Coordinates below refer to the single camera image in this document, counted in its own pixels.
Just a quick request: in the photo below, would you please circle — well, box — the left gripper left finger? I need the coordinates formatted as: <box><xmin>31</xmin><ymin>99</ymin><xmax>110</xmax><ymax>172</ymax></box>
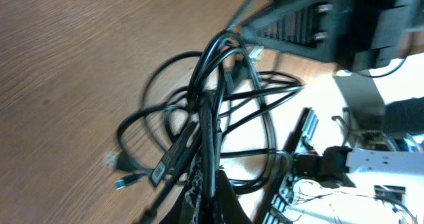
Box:
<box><xmin>160</xmin><ymin>170</ymin><xmax>252</xmax><ymax>224</ymax></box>

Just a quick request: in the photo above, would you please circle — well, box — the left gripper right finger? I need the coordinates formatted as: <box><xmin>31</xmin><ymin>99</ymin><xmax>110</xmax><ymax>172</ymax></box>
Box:
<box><xmin>241</xmin><ymin>0</ymin><xmax>420</xmax><ymax>72</ymax></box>

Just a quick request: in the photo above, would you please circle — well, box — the black usb cable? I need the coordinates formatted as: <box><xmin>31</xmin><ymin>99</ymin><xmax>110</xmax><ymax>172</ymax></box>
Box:
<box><xmin>105</xmin><ymin>30</ymin><xmax>305</xmax><ymax>195</ymax></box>

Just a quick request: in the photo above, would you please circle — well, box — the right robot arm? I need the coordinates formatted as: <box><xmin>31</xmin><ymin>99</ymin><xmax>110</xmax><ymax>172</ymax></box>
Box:
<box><xmin>266</xmin><ymin>71</ymin><xmax>423</xmax><ymax>223</ymax></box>

